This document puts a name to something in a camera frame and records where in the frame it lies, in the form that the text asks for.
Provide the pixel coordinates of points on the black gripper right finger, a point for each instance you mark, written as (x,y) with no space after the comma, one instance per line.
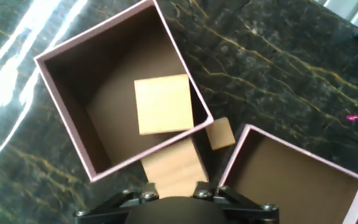
(250,208)

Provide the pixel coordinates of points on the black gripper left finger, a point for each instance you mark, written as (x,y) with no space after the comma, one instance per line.
(110,208)

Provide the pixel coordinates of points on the large wooden cube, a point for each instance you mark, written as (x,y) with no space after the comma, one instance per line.
(163,104)
(174,168)

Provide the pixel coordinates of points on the small wooden cube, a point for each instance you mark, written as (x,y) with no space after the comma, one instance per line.
(220,133)

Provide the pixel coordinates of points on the shallow pink box lid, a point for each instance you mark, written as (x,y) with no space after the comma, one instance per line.
(291,186)

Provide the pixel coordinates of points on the deep pink gift box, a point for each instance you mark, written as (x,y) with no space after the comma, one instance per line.
(73,77)

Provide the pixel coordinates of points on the dark marble pattern mat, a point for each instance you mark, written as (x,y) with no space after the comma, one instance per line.
(291,77)

